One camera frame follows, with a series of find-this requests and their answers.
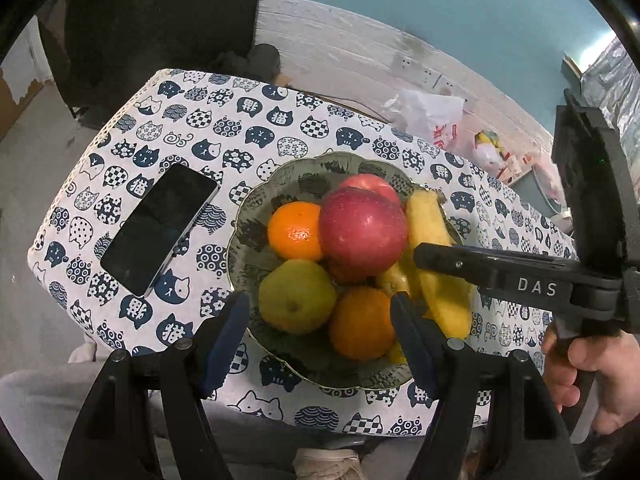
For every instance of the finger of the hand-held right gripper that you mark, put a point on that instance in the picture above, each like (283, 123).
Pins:
(475, 265)

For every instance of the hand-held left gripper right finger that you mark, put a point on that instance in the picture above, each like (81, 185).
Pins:
(415, 345)

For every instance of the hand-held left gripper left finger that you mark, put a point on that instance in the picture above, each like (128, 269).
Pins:
(227, 345)

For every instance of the large orange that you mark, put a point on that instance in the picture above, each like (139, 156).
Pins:
(362, 322)

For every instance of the green-tipped yellow banana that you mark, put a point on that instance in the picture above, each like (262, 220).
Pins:
(440, 210)

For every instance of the yellow pear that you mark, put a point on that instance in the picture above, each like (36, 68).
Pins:
(396, 277)

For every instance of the green pear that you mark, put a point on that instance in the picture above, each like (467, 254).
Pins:
(297, 295)

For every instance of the large red apple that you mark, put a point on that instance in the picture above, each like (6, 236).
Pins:
(362, 232)

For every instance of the small red apple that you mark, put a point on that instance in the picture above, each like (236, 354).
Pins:
(375, 185)

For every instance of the small tangerine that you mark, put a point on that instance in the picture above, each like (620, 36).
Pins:
(295, 230)

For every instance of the green patterned plate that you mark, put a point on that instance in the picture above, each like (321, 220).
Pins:
(300, 175)

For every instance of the person's right hand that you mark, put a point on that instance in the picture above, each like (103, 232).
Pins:
(607, 375)

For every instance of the light blue bin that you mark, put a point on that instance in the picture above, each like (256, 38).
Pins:
(547, 192)

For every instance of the red and white shopping bag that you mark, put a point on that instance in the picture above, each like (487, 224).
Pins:
(492, 150)

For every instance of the grey curtain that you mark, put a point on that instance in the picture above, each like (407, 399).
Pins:
(617, 75)

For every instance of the black smartphone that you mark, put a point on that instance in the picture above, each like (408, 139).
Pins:
(160, 227)

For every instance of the person's beige shoe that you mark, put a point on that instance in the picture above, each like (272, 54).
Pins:
(327, 465)

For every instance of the white plastic bag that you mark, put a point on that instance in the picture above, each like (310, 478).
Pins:
(430, 110)

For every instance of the person's grey trouser leg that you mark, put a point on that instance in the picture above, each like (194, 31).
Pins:
(45, 410)

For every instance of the cat-print tablecloth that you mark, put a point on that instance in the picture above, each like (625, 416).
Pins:
(150, 125)

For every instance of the black round device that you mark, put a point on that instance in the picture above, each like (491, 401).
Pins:
(262, 60)

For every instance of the black panel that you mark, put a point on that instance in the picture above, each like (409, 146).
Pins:
(150, 20)

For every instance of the wooden window rail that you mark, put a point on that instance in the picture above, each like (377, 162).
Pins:
(570, 66)

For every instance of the white wall socket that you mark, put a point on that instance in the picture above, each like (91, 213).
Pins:
(406, 61)
(428, 76)
(446, 82)

